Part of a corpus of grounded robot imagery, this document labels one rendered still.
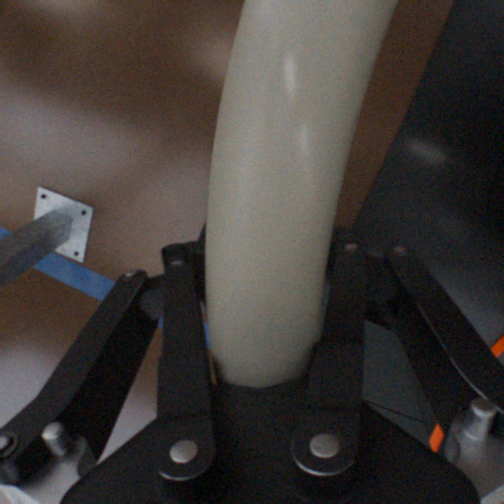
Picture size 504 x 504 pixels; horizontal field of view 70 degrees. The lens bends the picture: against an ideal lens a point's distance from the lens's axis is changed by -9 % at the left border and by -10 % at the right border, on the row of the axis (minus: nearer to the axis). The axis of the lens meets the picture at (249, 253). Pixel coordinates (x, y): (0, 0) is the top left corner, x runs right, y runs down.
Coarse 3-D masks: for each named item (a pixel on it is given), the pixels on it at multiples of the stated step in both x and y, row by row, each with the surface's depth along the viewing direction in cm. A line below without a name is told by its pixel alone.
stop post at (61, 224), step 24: (48, 192) 117; (48, 216) 115; (72, 216) 119; (0, 240) 95; (24, 240) 99; (48, 240) 108; (72, 240) 122; (0, 264) 87; (24, 264) 99; (0, 288) 90
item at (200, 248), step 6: (204, 228) 19; (204, 234) 18; (198, 240) 18; (204, 240) 17; (198, 246) 17; (204, 246) 17; (192, 252) 16; (198, 252) 16; (204, 252) 16; (198, 258) 16; (204, 258) 16; (198, 264) 17; (204, 264) 17; (198, 270) 17; (204, 270) 17; (198, 276) 17; (204, 276) 17; (198, 282) 17; (204, 282) 17; (204, 288) 17; (204, 294) 17; (204, 300) 17; (204, 306) 17; (204, 312) 18
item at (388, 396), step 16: (320, 336) 101; (368, 336) 112; (384, 336) 116; (368, 352) 104; (384, 352) 107; (400, 352) 111; (368, 368) 97; (384, 368) 100; (400, 368) 103; (368, 384) 91; (384, 384) 93; (400, 384) 96; (368, 400) 85; (384, 400) 88; (400, 400) 90; (416, 400) 93; (400, 416) 84; (416, 416) 87; (416, 432) 81
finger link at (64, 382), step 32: (128, 288) 15; (96, 320) 13; (128, 320) 14; (96, 352) 11; (128, 352) 13; (64, 384) 10; (96, 384) 11; (128, 384) 13; (32, 416) 9; (64, 416) 9; (96, 416) 10; (0, 448) 8; (32, 448) 8; (96, 448) 10; (0, 480) 8
